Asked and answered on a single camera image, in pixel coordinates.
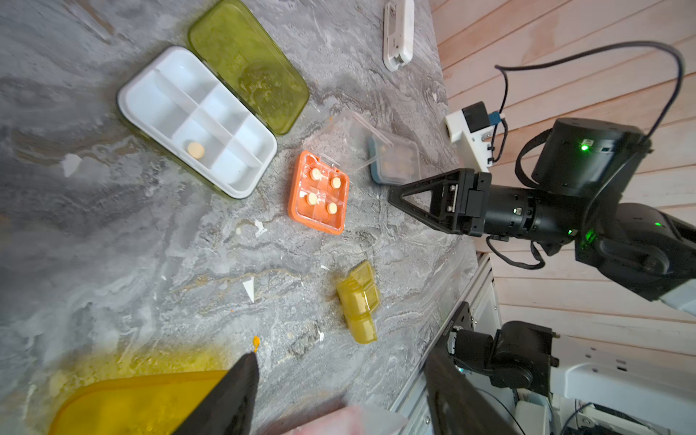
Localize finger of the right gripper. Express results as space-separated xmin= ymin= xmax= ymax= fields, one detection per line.
xmin=388 ymin=170 xmax=462 ymax=234

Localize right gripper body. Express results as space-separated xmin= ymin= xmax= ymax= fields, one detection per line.
xmin=453 ymin=170 xmax=538 ymax=239

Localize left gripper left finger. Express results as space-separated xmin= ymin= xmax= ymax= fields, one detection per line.
xmin=173 ymin=353 xmax=259 ymax=435

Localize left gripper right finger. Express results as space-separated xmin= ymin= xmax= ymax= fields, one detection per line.
xmin=423 ymin=349 xmax=517 ymax=435

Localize blue pillbox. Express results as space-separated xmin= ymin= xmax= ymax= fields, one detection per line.
xmin=345 ymin=112 xmax=421 ymax=186

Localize orange pillbox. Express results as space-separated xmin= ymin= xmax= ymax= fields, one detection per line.
xmin=287 ymin=150 xmax=350 ymax=235

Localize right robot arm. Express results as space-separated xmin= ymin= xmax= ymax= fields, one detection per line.
xmin=388 ymin=118 xmax=695 ymax=434

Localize yellow lid white pillbox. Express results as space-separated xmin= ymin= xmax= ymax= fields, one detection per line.
xmin=49 ymin=371 xmax=226 ymax=434

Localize red pillbox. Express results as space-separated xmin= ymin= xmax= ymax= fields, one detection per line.
xmin=286 ymin=405 xmax=408 ymax=435

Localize small yellow pillbox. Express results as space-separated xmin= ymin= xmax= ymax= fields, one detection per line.
xmin=336 ymin=260 xmax=381 ymax=344

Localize white rectangular device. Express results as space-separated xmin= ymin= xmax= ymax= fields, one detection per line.
xmin=382 ymin=0 xmax=415 ymax=72

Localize green lid white pillbox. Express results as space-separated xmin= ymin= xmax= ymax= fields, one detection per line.
xmin=117 ymin=1 xmax=309 ymax=199

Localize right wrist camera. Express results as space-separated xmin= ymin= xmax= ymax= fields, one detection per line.
xmin=444 ymin=101 xmax=505 ymax=172

